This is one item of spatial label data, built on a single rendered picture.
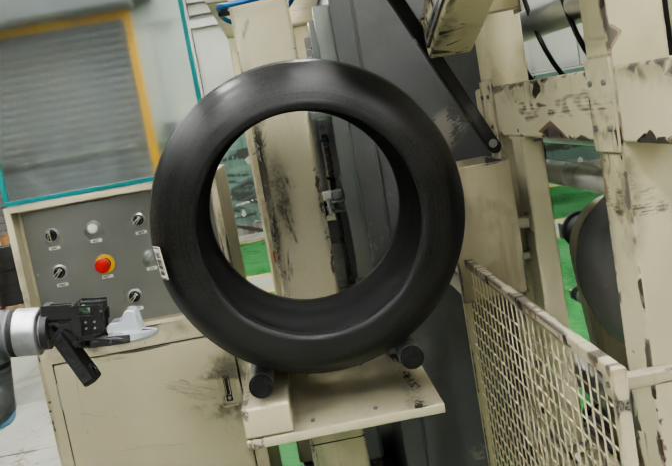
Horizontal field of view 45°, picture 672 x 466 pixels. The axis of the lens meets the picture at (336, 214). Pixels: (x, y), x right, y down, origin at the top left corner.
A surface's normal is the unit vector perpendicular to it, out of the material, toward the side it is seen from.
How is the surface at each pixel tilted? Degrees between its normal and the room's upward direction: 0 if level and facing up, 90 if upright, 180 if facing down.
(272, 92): 79
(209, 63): 90
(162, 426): 90
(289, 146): 90
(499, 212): 90
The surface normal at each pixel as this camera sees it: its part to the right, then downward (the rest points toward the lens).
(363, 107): 0.15, -0.06
